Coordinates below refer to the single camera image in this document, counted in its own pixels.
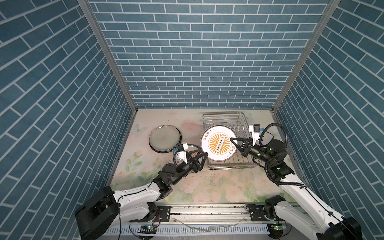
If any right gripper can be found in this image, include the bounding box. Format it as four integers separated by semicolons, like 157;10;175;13
231;137;274;167

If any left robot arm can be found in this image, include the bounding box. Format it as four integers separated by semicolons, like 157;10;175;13
75;153;208;240

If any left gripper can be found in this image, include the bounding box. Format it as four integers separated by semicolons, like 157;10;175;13
169;149;207;188

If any metal wire dish rack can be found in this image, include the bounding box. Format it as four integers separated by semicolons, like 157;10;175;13
201;112;256;170

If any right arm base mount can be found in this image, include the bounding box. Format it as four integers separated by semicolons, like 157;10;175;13
245;195;286;222

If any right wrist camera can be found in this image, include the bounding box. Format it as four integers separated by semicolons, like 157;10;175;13
249;125;261;146

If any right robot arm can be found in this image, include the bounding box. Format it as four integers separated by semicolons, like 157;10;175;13
230;138;363;240

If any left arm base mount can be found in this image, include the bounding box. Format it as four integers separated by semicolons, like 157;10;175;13
132;206;171;223

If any black corrugated cable right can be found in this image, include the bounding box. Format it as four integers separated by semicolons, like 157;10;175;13
258;122;307;188

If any brown patterned plate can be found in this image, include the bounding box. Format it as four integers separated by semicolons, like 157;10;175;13
201;125;237;162

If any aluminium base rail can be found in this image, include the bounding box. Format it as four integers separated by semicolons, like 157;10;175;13
80;202;340;238

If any plain white deep plate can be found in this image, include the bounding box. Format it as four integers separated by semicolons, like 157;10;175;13
149;125;182;154

